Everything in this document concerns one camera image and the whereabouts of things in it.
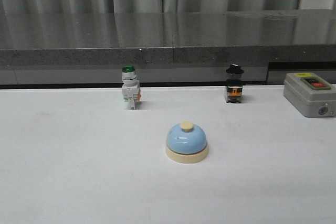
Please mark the grey on-off switch box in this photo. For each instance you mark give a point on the grey on-off switch box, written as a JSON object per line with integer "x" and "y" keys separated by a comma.
{"x": 310, "y": 94}

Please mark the black selector knob switch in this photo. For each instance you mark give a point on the black selector knob switch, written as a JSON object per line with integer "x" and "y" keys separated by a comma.
{"x": 234, "y": 86}

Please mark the blue and cream call bell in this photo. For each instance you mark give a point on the blue and cream call bell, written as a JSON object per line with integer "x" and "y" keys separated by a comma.
{"x": 186, "y": 143}

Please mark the green pushbutton switch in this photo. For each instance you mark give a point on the green pushbutton switch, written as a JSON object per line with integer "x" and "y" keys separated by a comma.
{"x": 131, "y": 87}

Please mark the grey stone counter ledge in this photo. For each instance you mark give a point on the grey stone counter ledge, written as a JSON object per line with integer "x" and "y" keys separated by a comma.
{"x": 91, "y": 49}

